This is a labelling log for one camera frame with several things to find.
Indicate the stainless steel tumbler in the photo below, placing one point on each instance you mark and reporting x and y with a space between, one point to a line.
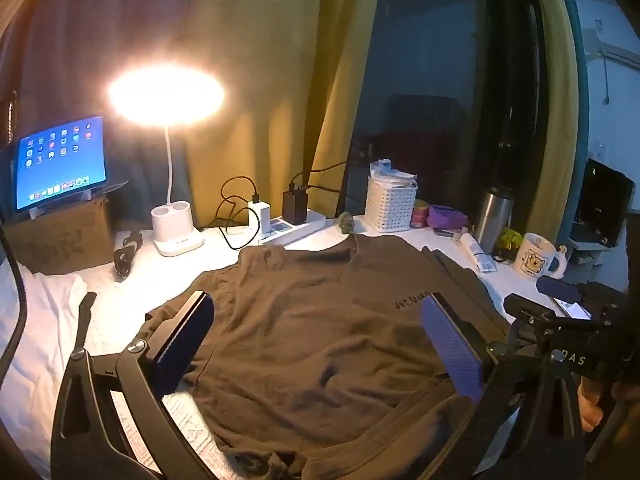
492 222

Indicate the white cartoon mug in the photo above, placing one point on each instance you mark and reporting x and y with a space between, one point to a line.
537 257

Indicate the small dark flat case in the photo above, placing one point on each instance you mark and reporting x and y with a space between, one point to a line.
447 233

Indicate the white power strip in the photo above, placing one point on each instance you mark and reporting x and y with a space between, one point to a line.
300 227

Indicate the white plastic basket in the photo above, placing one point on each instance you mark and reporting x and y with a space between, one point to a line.
390 207

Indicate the black open box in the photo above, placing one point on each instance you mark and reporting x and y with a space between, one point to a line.
602 202

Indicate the yellow curtain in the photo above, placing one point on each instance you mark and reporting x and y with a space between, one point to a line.
280 85
557 110

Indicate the yellow snack packet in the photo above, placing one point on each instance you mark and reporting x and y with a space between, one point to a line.
510 242

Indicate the purple pouch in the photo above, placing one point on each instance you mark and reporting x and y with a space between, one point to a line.
447 216

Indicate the white charger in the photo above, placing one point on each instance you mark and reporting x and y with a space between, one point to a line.
260 215

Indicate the blue curtain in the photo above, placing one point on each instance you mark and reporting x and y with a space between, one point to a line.
100 35
579 135

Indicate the pink and yellow container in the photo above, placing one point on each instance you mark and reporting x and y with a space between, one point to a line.
421 214

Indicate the person's right hand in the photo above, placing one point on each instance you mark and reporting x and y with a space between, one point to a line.
591 407

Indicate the white desk lamp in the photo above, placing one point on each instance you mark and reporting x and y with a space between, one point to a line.
175 232

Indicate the small blue capped bottle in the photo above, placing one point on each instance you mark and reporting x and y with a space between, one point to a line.
384 166

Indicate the white air conditioner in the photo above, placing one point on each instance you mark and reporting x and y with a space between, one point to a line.
622 52

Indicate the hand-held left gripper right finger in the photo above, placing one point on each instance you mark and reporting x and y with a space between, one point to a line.
450 350

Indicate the white textured table cloth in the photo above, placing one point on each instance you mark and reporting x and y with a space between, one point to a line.
125 310

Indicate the white cream tube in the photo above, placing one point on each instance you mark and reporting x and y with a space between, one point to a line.
477 252

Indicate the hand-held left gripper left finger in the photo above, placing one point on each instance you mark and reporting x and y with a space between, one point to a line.
182 340

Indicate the white tablet stand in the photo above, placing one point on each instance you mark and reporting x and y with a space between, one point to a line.
87 191

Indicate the tablet computer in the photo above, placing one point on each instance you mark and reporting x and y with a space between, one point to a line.
60 160

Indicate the white crumpled cloth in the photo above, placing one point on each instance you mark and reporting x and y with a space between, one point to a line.
45 300

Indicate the black charger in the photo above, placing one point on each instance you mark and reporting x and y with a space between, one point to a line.
295 207

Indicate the smartphone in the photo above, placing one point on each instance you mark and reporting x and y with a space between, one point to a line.
572 308

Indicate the dark grey t-shirt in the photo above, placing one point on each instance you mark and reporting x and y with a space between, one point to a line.
310 320

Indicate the small green skull figurine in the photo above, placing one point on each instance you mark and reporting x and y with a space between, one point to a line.
345 223

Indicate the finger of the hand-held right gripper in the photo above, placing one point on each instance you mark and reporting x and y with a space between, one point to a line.
527 312
557 287

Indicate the brown cardboard box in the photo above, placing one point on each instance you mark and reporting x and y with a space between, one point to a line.
60 240

